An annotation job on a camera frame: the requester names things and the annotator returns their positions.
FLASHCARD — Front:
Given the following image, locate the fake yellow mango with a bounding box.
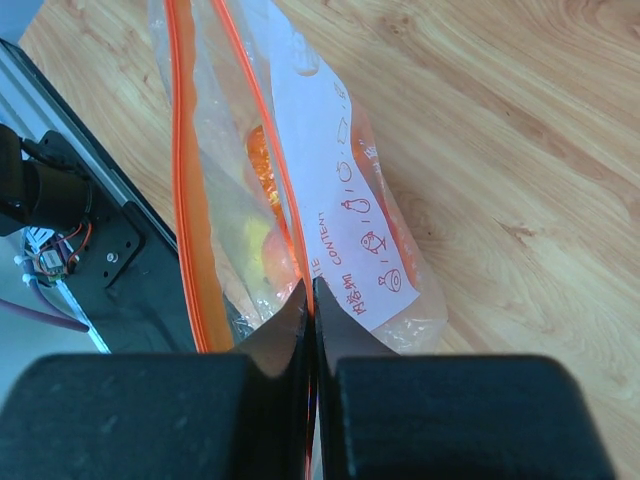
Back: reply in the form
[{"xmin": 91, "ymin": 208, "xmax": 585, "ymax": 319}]
[{"xmin": 243, "ymin": 217, "xmax": 273, "ymax": 273}]

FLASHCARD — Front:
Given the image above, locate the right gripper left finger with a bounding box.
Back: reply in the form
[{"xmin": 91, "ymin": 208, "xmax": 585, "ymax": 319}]
[{"xmin": 1, "ymin": 286, "xmax": 313, "ymax": 479}]

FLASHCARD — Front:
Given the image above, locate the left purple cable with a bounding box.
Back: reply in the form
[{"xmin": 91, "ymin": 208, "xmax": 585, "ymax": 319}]
[{"xmin": 0, "ymin": 277, "xmax": 91, "ymax": 334}]

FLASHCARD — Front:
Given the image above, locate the orange zip top bag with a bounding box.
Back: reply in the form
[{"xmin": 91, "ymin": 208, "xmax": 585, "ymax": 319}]
[{"xmin": 148, "ymin": 1, "xmax": 447, "ymax": 354}]

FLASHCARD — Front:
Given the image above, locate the fake persimmon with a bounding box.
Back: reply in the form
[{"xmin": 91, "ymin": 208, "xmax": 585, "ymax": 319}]
[{"xmin": 261, "ymin": 228, "xmax": 300, "ymax": 290}]

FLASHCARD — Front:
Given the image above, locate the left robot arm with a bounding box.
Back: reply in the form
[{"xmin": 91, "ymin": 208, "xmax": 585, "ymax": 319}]
[{"xmin": 1, "ymin": 124, "xmax": 93, "ymax": 237}]

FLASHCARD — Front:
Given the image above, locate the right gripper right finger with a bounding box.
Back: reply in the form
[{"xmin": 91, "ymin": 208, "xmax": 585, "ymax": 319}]
[{"xmin": 314, "ymin": 279, "xmax": 616, "ymax": 479}]

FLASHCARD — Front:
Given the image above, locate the fake orange tangerine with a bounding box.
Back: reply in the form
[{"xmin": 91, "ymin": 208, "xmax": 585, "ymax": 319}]
[{"xmin": 244, "ymin": 125, "xmax": 283, "ymax": 216}]

